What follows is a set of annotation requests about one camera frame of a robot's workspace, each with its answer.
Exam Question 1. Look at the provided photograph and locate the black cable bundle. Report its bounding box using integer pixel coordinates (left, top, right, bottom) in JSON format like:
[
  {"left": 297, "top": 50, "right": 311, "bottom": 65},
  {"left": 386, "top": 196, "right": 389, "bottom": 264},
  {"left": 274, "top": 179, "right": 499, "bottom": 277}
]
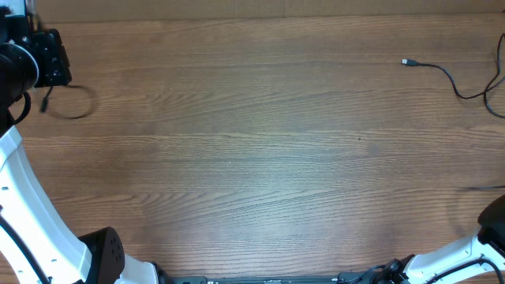
[{"left": 39, "top": 84, "right": 98, "bottom": 121}]

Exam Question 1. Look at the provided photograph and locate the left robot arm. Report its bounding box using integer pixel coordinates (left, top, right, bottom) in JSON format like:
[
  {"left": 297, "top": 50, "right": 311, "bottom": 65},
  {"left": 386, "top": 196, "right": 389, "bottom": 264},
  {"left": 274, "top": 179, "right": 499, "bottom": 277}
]
[{"left": 1, "top": 0, "right": 170, "bottom": 284}]

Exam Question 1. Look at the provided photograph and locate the black cable with plug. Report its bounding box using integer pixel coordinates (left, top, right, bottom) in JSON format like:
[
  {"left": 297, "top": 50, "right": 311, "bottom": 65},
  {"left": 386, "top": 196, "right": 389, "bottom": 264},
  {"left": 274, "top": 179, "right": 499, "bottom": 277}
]
[{"left": 401, "top": 31, "right": 505, "bottom": 119}]

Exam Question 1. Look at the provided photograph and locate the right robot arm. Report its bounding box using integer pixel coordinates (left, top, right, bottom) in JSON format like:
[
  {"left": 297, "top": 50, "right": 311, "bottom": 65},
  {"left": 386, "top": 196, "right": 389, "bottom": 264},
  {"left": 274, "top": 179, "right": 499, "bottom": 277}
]
[{"left": 371, "top": 196, "right": 504, "bottom": 284}]

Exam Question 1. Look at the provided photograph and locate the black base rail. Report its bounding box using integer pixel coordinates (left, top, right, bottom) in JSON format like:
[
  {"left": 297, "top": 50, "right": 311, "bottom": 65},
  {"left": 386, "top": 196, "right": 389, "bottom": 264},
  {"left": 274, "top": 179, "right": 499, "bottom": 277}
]
[{"left": 163, "top": 271, "right": 380, "bottom": 284}]

